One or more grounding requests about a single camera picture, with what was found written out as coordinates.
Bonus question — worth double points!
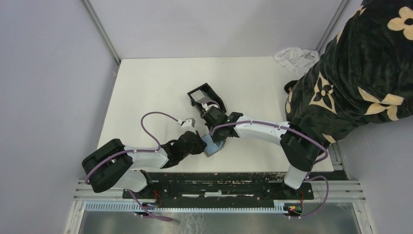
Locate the grey leather card holder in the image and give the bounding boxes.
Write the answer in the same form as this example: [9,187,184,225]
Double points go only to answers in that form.
[201,134,226,157]

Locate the black plastic card box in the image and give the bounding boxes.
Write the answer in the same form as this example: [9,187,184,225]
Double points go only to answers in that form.
[187,83,226,118]

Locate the stack of credit cards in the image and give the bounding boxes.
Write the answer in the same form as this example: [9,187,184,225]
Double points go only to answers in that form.
[190,90,212,104]

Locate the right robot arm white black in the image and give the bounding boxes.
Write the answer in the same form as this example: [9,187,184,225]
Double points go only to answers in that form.
[200,104,328,199]

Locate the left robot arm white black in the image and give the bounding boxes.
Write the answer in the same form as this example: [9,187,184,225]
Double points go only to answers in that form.
[81,131,207,198]

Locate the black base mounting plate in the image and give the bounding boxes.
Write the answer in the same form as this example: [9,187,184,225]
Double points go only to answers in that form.
[135,172,323,208]

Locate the white crumpled cloth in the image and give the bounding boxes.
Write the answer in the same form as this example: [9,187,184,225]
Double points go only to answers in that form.
[274,47,320,78]

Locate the black floral plush blanket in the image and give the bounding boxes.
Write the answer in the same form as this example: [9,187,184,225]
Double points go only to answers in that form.
[285,0,413,144]

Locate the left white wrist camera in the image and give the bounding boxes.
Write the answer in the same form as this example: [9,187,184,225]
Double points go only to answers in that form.
[177,118,196,133]

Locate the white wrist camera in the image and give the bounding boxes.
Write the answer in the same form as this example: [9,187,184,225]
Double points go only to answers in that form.
[177,118,196,133]
[202,102,214,111]

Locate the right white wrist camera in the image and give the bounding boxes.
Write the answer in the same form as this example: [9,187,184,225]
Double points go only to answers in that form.
[202,102,214,111]

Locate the grey slotted cable duct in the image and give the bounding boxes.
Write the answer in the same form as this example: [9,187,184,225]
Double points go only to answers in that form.
[85,201,287,214]

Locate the aluminium frame rail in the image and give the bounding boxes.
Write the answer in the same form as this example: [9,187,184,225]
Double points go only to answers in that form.
[74,142,367,203]

